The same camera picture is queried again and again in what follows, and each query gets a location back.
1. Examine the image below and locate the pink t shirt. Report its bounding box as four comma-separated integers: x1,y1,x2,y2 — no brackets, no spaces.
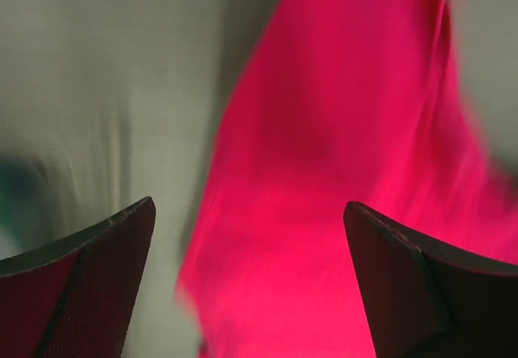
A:
177,0,517,357

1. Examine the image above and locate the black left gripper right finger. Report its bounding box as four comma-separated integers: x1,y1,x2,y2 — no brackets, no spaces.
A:
343,202,517,357

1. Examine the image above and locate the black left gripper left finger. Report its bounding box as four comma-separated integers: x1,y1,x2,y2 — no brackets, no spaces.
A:
1,197,156,357

